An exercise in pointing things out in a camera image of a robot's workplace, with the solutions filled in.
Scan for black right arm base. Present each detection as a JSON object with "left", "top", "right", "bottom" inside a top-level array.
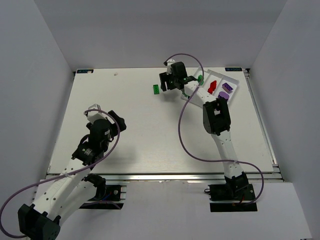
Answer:
[{"left": 204, "top": 184, "right": 258, "bottom": 213}]

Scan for blue table label right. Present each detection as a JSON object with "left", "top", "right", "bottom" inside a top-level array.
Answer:
[{"left": 224, "top": 67, "right": 243, "bottom": 72}]

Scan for purple long lego plate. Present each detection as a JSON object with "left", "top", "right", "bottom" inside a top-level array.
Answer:
[{"left": 222, "top": 82, "right": 234, "bottom": 93}]

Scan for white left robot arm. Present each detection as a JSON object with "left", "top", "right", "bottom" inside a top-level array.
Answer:
[{"left": 17, "top": 109, "right": 127, "bottom": 240}]

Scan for purple round lego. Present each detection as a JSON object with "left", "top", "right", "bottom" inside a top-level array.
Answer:
[{"left": 218, "top": 91, "right": 230, "bottom": 101}]

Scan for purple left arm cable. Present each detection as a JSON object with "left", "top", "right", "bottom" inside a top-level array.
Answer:
[{"left": 0, "top": 109, "right": 125, "bottom": 238}]

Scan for small green lego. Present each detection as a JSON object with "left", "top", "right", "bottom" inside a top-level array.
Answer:
[{"left": 197, "top": 74, "right": 204, "bottom": 86}]

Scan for blue table label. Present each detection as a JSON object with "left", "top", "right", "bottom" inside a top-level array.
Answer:
[
  {"left": 224, "top": 67, "right": 243, "bottom": 72},
  {"left": 76, "top": 69, "right": 94, "bottom": 74}
]

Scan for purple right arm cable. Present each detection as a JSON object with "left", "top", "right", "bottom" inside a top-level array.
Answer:
[{"left": 163, "top": 53, "right": 265, "bottom": 205}]

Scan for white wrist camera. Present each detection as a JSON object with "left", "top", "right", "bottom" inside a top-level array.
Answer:
[
  {"left": 84, "top": 103, "right": 107, "bottom": 125},
  {"left": 163, "top": 58, "right": 176, "bottom": 75}
]

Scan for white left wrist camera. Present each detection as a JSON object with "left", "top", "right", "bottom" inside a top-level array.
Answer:
[{"left": 84, "top": 103, "right": 107, "bottom": 125}]

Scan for red rectangular lego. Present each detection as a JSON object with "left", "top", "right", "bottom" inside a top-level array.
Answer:
[{"left": 207, "top": 80, "right": 217, "bottom": 95}]

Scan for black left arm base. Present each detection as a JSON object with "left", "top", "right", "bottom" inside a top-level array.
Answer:
[{"left": 80, "top": 173, "right": 127, "bottom": 210}]

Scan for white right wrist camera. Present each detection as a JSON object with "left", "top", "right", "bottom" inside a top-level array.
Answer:
[{"left": 163, "top": 58, "right": 176, "bottom": 75}]

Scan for blue table label left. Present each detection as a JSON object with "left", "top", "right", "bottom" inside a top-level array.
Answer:
[{"left": 76, "top": 69, "right": 94, "bottom": 74}]

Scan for white divided tray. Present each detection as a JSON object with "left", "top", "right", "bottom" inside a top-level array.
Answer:
[{"left": 189, "top": 69, "right": 240, "bottom": 108}]

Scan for green long lego top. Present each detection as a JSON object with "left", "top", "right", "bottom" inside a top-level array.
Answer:
[{"left": 153, "top": 84, "right": 160, "bottom": 95}]

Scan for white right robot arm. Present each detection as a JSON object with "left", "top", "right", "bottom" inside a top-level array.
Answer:
[{"left": 159, "top": 61, "right": 249, "bottom": 198}]

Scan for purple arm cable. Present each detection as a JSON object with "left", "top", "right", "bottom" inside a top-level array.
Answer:
[
  {"left": 0, "top": 109, "right": 125, "bottom": 238},
  {"left": 163, "top": 53, "right": 265, "bottom": 205}
]

